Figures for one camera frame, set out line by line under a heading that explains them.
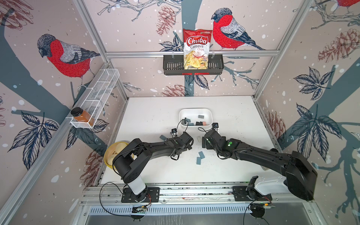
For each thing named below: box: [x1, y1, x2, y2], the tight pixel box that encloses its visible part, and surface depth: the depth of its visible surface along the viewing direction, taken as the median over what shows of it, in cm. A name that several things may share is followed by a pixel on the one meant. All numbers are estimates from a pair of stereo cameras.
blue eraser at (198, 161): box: [196, 157, 202, 165], surface depth 87 cm
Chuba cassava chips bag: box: [182, 28, 213, 70], surface depth 87 cm
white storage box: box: [179, 107, 214, 129], surface depth 108 cm
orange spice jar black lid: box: [70, 106, 95, 127], surface depth 63 cm
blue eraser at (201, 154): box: [198, 150, 206, 159], surface depth 90 cm
